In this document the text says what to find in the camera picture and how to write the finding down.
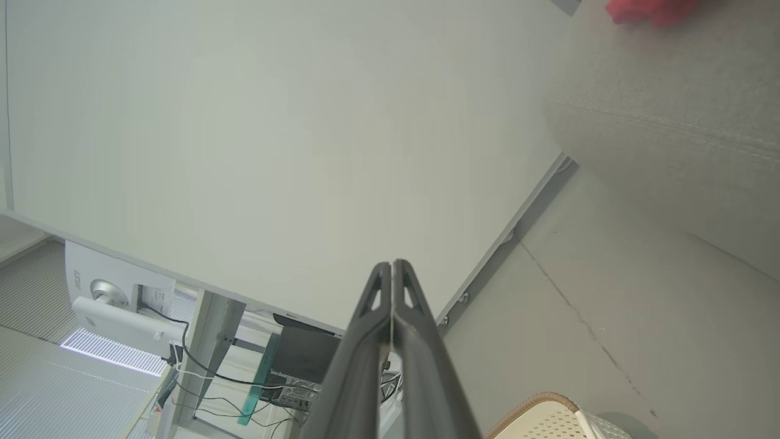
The teal glass shelf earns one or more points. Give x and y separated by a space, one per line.
259 378

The red garment with white stripes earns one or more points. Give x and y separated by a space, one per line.
646 11

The black computer tower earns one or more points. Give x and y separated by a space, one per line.
304 353

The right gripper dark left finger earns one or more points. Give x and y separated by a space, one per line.
353 378

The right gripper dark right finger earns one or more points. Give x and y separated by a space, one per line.
426 378

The white perforated laundry basket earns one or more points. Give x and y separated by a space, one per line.
548 424

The white partition panel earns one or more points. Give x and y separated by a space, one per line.
274 122

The white MSI monitor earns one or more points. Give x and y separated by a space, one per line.
91 268

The grey fabric sofa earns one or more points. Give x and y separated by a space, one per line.
670 122

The white desk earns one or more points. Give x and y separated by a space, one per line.
210 329

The grey window blinds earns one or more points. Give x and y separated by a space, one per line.
36 390

